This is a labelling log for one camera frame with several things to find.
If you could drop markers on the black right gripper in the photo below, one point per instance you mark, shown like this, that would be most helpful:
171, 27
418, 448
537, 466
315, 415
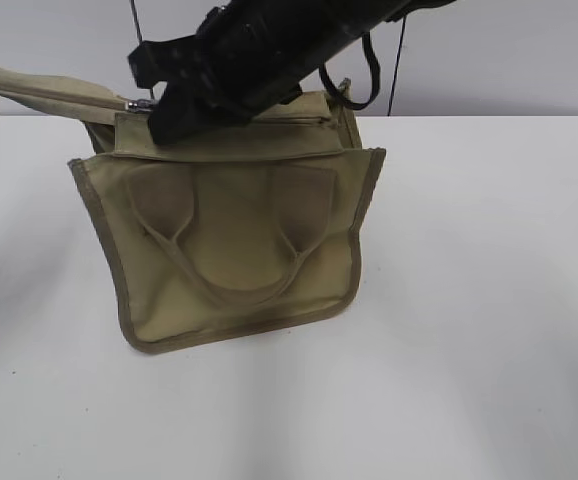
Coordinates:
249, 50

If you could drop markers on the silver metal zipper pull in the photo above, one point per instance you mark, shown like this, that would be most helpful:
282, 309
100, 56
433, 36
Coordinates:
141, 105

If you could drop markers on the yellow canvas tote bag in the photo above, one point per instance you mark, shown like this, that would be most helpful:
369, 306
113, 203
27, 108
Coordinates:
226, 234

